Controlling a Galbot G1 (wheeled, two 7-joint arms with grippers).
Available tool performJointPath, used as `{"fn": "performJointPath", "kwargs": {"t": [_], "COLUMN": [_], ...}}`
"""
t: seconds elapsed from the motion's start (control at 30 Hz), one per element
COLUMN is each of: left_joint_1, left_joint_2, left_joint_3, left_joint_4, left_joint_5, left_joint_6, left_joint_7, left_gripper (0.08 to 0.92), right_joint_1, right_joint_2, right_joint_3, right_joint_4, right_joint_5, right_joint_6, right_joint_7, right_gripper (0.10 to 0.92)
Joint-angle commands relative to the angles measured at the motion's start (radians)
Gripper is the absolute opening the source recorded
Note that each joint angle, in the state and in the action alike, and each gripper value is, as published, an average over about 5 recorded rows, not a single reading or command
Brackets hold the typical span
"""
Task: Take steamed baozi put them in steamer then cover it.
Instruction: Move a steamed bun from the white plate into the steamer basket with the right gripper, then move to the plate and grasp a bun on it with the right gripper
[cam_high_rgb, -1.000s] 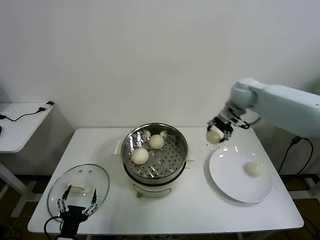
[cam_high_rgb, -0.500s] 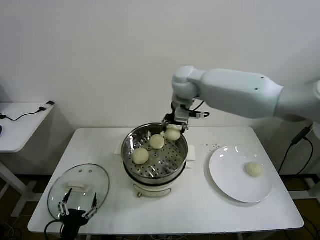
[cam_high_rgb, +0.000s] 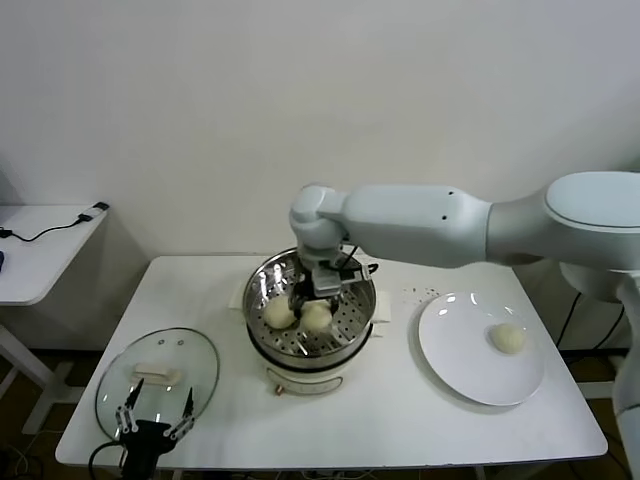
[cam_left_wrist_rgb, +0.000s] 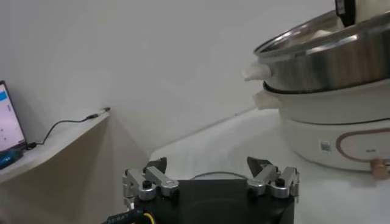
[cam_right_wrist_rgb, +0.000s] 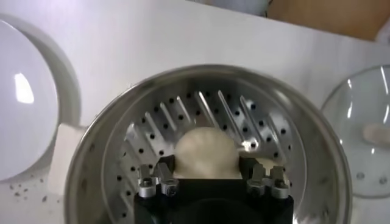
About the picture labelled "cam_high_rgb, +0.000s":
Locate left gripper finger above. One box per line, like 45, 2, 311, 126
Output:
164, 387, 196, 441
114, 378, 145, 435

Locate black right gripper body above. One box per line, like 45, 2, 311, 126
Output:
298, 257, 331, 304

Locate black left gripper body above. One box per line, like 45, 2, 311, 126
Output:
122, 421, 174, 480

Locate white steamed baozi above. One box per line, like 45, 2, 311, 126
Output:
302, 302, 334, 335
487, 322, 527, 356
263, 295, 296, 330

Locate glass lid with cream handle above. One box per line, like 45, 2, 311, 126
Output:
94, 327, 221, 446

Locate stainless steel steamer basket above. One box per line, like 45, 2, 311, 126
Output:
242, 244, 376, 364

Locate steel steamer pot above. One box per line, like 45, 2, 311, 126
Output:
228, 279, 392, 399

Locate dark crumb specks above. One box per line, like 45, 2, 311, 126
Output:
398, 284, 441, 301

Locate white round plate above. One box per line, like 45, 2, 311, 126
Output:
417, 291, 546, 406

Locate white side table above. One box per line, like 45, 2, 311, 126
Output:
0, 204, 112, 436

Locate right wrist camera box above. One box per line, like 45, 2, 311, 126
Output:
312, 262, 375, 300

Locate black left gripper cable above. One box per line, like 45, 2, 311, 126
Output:
88, 439, 126, 480

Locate black cable with connector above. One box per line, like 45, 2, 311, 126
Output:
0, 213, 94, 245

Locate black power adapter cable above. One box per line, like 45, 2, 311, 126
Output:
555, 287, 629, 351

